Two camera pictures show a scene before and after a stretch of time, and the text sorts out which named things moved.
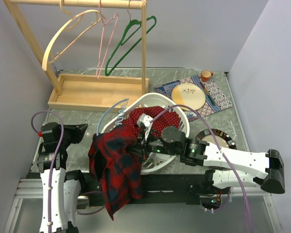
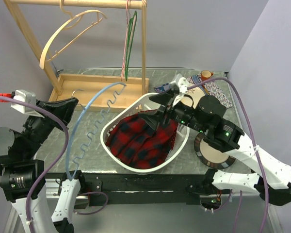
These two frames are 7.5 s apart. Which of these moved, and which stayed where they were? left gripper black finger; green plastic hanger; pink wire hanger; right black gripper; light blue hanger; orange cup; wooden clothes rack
Moved: green plastic hanger; right black gripper; light blue hanger; pink wire hanger; left gripper black finger
Stayed: orange cup; wooden clothes rack
